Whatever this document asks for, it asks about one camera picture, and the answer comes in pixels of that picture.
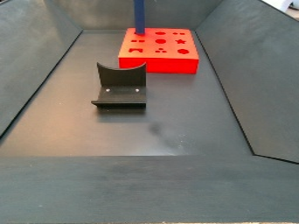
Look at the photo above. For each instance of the blue rectangular block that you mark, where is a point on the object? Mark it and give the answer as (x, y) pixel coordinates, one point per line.
(138, 17)

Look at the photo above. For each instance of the black curved fixture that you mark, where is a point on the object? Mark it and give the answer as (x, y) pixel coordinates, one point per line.
(121, 87)

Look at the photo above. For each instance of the red foam shape board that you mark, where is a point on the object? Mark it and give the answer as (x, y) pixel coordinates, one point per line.
(164, 49)

